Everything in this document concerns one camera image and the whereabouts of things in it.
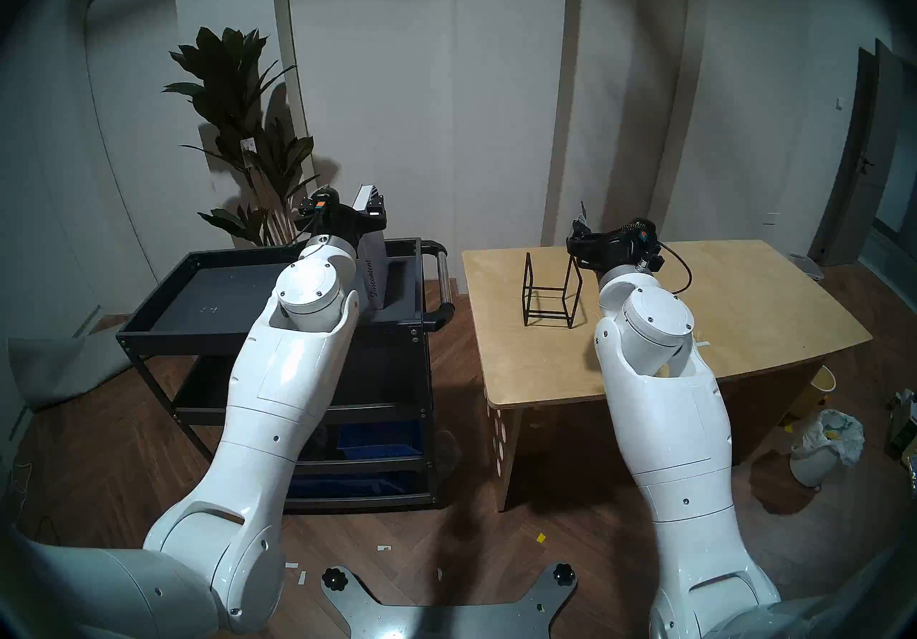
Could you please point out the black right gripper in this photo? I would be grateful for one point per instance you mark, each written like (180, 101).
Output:
(612, 250)

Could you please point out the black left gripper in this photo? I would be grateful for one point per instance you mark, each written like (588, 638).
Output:
(340, 218)

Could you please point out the grey box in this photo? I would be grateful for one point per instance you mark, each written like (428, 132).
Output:
(376, 272)

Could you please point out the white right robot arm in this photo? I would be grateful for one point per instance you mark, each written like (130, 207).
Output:
(666, 415)

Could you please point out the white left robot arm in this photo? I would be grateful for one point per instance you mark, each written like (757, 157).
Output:
(286, 387)

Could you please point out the black metal utility cart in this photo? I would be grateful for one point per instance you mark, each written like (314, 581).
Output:
(215, 286)

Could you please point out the tall dark green plant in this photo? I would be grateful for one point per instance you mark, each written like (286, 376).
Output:
(229, 86)

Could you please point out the light wooden table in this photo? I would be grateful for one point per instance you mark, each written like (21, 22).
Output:
(752, 301)

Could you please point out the grey flat floor object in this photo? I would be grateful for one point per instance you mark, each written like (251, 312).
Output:
(806, 265)

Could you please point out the blue plastic bin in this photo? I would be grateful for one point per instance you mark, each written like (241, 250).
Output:
(380, 438)

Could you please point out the dark grey door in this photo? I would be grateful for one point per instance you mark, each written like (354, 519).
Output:
(856, 157)

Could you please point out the white trash bin with bag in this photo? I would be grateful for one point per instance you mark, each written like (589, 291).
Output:
(824, 440)

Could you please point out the black star knob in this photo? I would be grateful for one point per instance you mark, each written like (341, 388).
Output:
(564, 574)
(334, 579)

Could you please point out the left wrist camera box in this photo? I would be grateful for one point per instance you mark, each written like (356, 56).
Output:
(320, 201)

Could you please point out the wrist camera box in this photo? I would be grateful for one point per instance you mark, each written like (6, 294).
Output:
(647, 243)
(320, 201)

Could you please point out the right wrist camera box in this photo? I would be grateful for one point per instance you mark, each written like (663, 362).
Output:
(647, 243)

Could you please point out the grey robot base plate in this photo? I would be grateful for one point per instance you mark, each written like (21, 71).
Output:
(444, 620)

